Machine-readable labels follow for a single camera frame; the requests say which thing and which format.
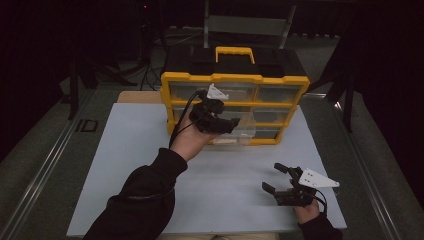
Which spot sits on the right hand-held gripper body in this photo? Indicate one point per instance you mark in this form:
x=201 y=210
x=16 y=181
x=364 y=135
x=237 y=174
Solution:
x=310 y=178

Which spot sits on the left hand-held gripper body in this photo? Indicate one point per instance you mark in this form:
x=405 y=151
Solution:
x=208 y=118

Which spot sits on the clear plastic drawer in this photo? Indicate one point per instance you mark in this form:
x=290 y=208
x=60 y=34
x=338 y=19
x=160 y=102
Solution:
x=246 y=133

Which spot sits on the yellow black storage organizer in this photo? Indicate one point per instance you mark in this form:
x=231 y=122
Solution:
x=266 y=78

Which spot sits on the person's left hand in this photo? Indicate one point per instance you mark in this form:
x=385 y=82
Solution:
x=190 y=141

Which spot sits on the person's right hand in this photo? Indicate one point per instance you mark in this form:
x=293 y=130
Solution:
x=308 y=213

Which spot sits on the white table board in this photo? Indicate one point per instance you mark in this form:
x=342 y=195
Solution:
x=233 y=193

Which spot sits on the set of clear closed drawers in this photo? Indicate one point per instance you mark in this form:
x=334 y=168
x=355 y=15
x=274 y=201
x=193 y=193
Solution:
x=278 y=93

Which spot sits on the wooden table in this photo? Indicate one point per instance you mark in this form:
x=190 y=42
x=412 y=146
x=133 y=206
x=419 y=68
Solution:
x=140 y=97

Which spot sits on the grey metal stand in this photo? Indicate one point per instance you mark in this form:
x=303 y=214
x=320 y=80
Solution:
x=246 y=25

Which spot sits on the black tripod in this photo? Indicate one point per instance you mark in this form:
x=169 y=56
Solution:
x=146 y=40

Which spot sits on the metal floor rail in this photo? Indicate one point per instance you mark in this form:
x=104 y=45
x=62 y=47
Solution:
x=40 y=173
x=366 y=173

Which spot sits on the black frame stand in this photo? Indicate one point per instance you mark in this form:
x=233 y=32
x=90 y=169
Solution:
x=348 y=100
x=75 y=86

